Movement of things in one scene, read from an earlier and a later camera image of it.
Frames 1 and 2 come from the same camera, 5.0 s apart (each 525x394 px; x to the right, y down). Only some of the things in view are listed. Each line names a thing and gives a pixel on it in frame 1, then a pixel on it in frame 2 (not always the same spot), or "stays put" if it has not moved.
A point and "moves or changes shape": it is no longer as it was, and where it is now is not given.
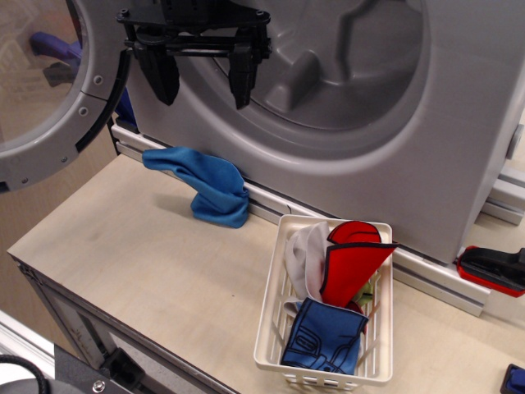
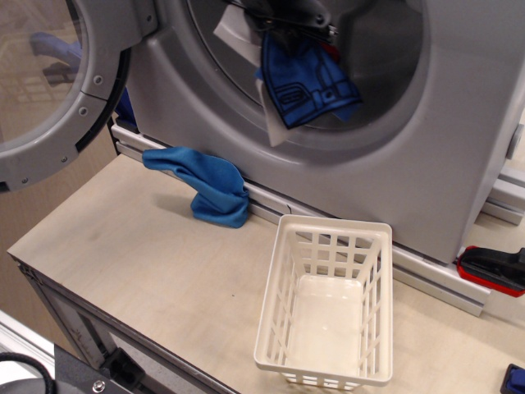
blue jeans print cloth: (325, 337) -> (302, 79)
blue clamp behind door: (42, 43) stays put
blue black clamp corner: (513, 381) stays put
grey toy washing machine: (395, 116) stays put
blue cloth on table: (216, 185) stays put
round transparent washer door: (65, 67) stays put
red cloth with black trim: (353, 258) -> (332, 50)
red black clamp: (501, 271) stays put
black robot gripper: (198, 27) -> (309, 20)
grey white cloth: (303, 255) moves or changes shape
